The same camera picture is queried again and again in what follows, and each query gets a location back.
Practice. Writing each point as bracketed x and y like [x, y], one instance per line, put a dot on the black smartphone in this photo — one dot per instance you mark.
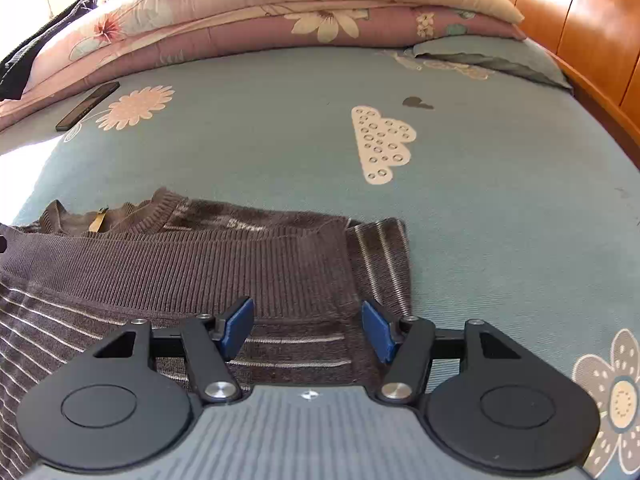
[87, 106]

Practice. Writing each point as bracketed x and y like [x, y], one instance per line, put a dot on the pink floral folded quilt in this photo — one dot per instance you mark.
[250, 15]

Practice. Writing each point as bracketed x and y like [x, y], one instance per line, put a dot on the flat teal pillow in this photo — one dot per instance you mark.
[490, 57]

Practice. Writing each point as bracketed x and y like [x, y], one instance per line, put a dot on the black garment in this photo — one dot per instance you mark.
[30, 55]

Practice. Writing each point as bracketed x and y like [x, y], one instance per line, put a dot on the wooden headboard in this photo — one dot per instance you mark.
[590, 20]

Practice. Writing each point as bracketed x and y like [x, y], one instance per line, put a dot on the grey striped sweater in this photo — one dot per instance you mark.
[175, 270]

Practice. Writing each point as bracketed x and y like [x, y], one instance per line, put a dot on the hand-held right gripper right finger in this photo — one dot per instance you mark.
[377, 330]

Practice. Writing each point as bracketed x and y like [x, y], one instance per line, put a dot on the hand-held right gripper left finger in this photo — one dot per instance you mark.
[237, 325]

